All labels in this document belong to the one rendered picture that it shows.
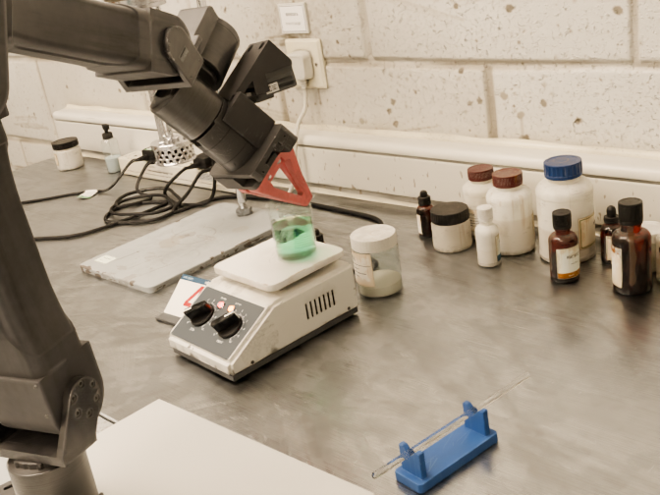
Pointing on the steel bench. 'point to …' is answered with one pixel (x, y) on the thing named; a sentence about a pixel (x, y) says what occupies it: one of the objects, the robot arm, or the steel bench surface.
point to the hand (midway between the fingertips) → (303, 197)
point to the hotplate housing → (280, 318)
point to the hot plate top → (262, 263)
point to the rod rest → (447, 453)
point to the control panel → (203, 335)
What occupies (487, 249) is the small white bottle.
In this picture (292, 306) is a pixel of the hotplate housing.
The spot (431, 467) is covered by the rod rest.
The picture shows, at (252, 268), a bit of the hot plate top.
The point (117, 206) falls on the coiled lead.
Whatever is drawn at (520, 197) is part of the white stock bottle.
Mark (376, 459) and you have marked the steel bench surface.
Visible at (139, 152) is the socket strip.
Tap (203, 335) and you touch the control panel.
